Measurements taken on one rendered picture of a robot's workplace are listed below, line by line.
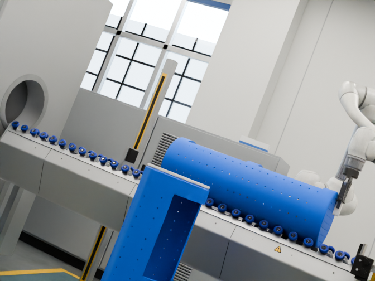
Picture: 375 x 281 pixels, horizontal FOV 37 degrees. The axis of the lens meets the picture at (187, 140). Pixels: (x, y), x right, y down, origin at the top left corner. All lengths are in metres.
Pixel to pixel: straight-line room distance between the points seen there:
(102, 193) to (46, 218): 1.97
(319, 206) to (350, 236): 2.84
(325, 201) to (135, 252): 0.94
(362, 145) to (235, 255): 0.80
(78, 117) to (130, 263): 2.90
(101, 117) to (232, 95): 1.39
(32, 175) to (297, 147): 3.00
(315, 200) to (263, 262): 0.38
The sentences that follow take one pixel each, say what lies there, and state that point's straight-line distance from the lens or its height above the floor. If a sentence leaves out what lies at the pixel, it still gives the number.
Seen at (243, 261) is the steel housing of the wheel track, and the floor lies 0.76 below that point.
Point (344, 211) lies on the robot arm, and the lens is 3.37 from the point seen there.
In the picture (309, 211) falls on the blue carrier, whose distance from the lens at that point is 2.64.
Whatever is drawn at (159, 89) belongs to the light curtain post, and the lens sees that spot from 3.52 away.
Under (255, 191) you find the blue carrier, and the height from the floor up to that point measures 1.09.
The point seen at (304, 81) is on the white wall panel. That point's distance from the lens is 5.75.
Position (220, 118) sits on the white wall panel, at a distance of 5.50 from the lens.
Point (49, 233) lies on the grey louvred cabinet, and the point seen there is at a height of 0.17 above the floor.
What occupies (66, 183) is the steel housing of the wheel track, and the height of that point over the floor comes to 0.76.
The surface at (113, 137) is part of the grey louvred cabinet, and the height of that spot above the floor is 1.13.
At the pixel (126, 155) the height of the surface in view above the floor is 1.03.
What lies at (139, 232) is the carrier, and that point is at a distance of 2.21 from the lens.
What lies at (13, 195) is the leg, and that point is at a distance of 3.63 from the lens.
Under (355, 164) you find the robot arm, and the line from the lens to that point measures 2.76.
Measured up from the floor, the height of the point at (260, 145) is 1.50.
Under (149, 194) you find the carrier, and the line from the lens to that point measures 2.21.
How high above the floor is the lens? 1.04
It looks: 4 degrees up
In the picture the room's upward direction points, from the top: 21 degrees clockwise
